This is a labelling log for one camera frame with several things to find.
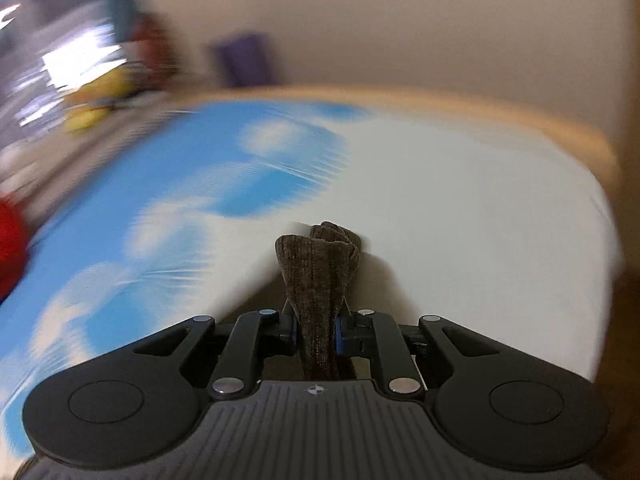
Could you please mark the purple box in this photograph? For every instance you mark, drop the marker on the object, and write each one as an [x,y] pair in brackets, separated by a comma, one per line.
[245,60]

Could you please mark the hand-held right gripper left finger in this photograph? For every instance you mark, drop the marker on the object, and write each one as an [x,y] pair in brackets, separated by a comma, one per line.
[294,337]

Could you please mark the red folded blanket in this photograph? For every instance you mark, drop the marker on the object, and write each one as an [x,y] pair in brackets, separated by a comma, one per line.
[10,250]

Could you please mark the yellow plush toy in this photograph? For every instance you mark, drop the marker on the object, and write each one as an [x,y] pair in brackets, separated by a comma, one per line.
[107,87]
[85,117]

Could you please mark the red cushion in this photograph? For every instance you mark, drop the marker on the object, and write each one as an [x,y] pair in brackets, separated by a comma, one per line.
[152,50]

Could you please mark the blue and white bed sheet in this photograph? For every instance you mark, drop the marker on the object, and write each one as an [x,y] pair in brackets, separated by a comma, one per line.
[425,200]

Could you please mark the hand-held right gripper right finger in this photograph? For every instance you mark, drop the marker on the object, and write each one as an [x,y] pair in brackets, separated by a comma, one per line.
[340,337]

